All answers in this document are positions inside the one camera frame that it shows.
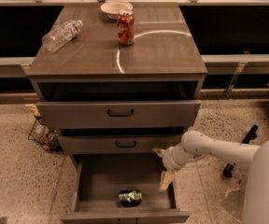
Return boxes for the black stand leg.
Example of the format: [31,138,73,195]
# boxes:
[223,125,258,178]

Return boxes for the wire basket with items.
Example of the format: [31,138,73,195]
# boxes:
[28,119,62,151]

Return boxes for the top grey drawer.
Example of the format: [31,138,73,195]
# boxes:
[37,100,201,129]

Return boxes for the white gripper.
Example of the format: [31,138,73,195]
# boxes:
[152,144,191,191]

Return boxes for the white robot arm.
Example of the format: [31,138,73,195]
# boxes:
[154,131,269,224]

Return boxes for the bottom grey drawer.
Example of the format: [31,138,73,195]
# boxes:
[61,153,190,224]

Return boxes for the red soda can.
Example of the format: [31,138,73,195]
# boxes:
[117,9,135,46]

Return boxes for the grey drawer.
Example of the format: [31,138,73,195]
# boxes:
[37,100,201,129]
[61,153,190,224]
[59,134,181,154]

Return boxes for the green soda can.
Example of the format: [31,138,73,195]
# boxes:
[119,189,142,207]

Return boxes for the middle grey drawer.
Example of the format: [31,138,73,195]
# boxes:
[59,134,181,154]

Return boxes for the white bowl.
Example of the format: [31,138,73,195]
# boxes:
[101,1,133,20]

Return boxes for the clear plastic water bottle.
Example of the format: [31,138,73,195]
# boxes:
[42,20,83,52]

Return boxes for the grey drawer cabinet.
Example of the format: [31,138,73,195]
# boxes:
[25,5,208,170]

